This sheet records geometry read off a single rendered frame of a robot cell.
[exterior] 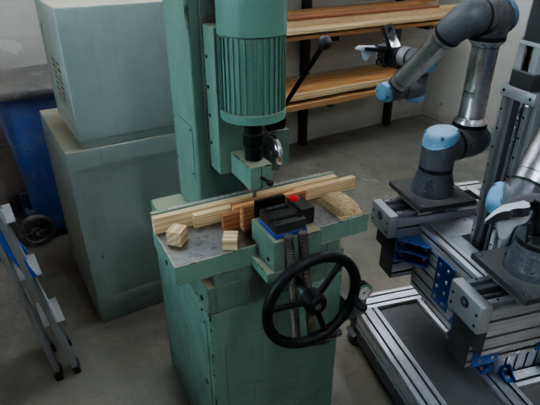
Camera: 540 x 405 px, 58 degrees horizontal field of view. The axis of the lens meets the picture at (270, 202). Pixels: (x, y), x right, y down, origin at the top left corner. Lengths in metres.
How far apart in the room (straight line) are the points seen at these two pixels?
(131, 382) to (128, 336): 0.28
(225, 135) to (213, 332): 0.56
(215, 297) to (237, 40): 0.66
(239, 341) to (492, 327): 0.70
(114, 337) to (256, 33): 1.66
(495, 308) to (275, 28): 0.92
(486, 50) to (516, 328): 0.86
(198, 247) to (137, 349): 1.12
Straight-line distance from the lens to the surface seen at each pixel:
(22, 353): 2.52
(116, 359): 2.34
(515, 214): 0.89
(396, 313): 2.20
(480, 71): 1.79
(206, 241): 1.33
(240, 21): 1.20
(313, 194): 1.53
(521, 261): 1.46
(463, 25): 1.67
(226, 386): 1.60
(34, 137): 2.96
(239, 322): 1.44
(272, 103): 1.26
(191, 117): 1.49
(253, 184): 1.36
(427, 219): 1.83
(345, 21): 3.82
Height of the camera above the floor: 1.62
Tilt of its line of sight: 28 degrees down
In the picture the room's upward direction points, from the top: straight up
